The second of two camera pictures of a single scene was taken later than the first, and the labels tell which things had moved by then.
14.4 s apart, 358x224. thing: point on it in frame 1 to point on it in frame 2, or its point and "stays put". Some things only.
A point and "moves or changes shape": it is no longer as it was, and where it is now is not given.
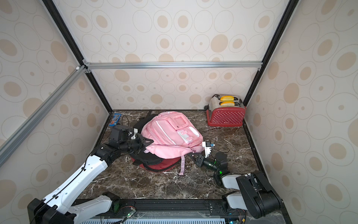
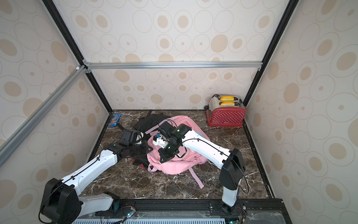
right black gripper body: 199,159 to 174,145
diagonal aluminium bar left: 11,143 stays put
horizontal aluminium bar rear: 115,65 stays put
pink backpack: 174,136 moves or changes shape
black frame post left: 76,52 stays put
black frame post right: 288,12 stays put
